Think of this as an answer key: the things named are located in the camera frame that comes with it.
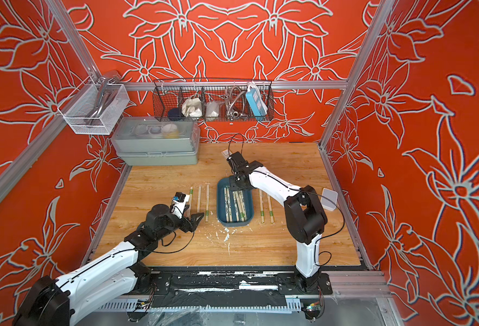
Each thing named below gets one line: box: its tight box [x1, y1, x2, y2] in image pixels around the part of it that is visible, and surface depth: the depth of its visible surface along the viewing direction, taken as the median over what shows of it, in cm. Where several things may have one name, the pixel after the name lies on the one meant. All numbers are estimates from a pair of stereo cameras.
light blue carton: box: [245, 82, 268, 117], surface depth 89 cm
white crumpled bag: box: [181, 97, 203, 118], surface depth 92 cm
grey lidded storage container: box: [110, 116, 201, 166], surface depth 103 cm
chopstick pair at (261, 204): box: [258, 188, 265, 225], surface depth 94 cm
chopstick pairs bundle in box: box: [223, 186, 248, 223], surface depth 95 cm
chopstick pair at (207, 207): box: [205, 182, 210, 223], surface depth 99 cm
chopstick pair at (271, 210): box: [266, 193, 275, 225], surface depth 94 cm
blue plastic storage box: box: [216, 175, 254, 227], surface depth 94 cm
